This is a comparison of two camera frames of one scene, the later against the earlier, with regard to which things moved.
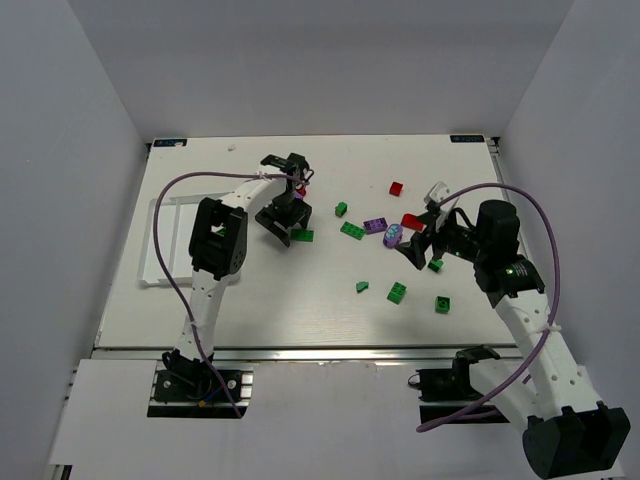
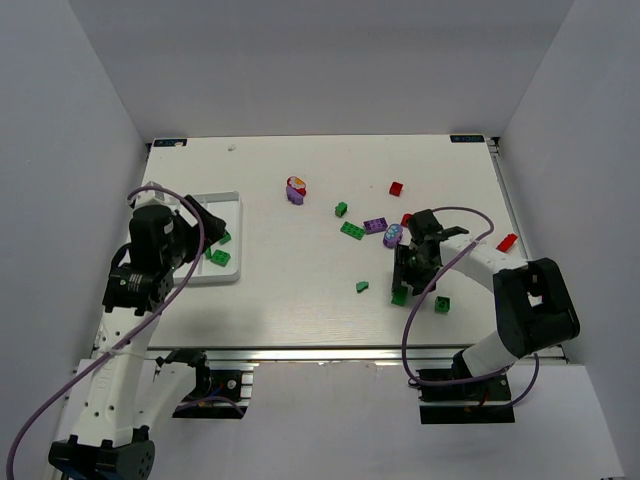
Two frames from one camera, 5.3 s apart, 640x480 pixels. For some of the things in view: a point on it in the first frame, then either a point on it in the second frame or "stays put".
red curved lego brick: (412, 221) stays put
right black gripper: (432, 238) to (407, 267)
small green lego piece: (361, 286) stays put
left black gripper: (284, 216) to (195, 226)
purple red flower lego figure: (300, 192) stays put
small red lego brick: (396, 189) stays put
